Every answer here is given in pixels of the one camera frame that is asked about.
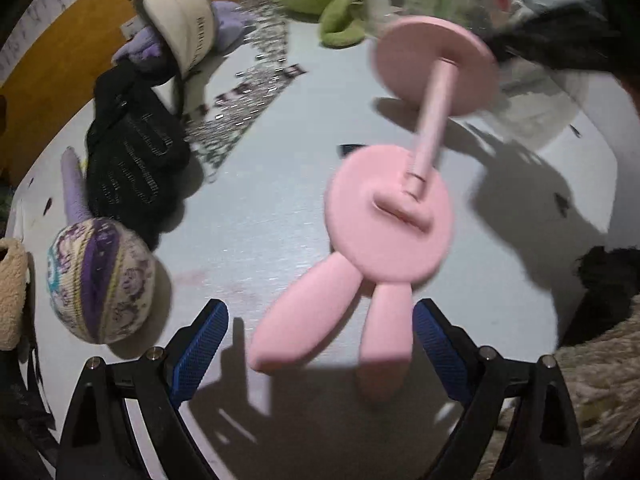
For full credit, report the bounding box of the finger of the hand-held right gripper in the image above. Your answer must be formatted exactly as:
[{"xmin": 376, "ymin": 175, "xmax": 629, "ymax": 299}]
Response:
[
  {"xmin": 492, "ymin": 30, "xmax": 623, "ymax": 75},
  {"xmin": 487, "ymin": 2, "xmax": 617, "ymax": 41}
]

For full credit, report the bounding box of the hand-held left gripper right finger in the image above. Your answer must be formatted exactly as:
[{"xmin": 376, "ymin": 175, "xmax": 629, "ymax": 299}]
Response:
[{"xmin": 411, "ymin": 297, "xmax": 585, "ymax": 480}]

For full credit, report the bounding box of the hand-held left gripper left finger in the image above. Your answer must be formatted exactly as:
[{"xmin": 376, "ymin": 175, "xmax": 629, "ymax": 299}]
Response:
[{"xmin": 56, "ymin": 298, "xmax": 230, "ymax": 480}]

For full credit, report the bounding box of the pink bunny stand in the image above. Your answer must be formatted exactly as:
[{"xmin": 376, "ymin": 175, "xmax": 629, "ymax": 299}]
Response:
[{"xmin": 248, "ymin": 16, "xmax": 501, "ymax": 401}]

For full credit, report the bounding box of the purple patterned fabric ball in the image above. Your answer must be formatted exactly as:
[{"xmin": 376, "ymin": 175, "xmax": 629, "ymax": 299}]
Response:
[{"xmin": 46, "ymin": 146, "xmax": 157, "ymax": 346}]

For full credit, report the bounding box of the beige shaggy rug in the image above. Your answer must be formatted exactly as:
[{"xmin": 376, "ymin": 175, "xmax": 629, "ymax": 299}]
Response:
[{"xmin": 472, "ymin": 292, "xmax": 640, "ymax": 480}]

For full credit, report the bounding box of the black furry object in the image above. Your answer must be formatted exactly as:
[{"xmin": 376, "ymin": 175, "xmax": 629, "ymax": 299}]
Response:
[{"xmin": 575, "ymin": 246, "xmax": 640, "ymax": 341}]

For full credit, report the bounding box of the beige fuzzy pouch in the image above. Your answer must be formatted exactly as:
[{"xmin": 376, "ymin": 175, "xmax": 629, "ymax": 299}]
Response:
[{"xmin": 0, "ymin": 237, "xmax": 30, "ymax": 351}]

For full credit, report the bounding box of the black stitched cloth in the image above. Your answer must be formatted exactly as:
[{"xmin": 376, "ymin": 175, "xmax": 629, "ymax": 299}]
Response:
[{"xmin": 85, "ymin": 62, "xmax": 192, "ymax": 248}]

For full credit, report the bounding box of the purple plush toy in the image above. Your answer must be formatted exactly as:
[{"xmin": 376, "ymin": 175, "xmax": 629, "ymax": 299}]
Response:
[{"xmin": 111, "ymin": 0, "xmax": 258, "ymax": 73}]

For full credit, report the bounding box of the cream visor cap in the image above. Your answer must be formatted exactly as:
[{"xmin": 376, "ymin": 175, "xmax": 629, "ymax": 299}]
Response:
[{"xmin": 127, "ymin": 0, "xmax": 218, "ymax": 121}]

